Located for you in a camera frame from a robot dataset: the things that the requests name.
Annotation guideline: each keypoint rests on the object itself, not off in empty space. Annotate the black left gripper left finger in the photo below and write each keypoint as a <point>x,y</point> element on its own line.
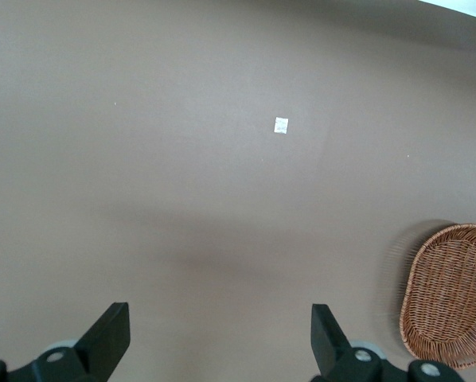
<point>102,342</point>

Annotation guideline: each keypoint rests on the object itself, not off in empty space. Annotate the brown wicker basket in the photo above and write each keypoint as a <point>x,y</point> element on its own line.
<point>449,294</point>

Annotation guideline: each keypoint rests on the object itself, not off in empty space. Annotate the small square paper label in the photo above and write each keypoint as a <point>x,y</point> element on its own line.
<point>281,125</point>

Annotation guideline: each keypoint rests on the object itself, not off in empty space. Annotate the brown paper table cover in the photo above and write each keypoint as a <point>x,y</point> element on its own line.
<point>182,159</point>

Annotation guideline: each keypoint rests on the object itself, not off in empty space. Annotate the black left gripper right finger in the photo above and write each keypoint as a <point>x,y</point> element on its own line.
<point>329,342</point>

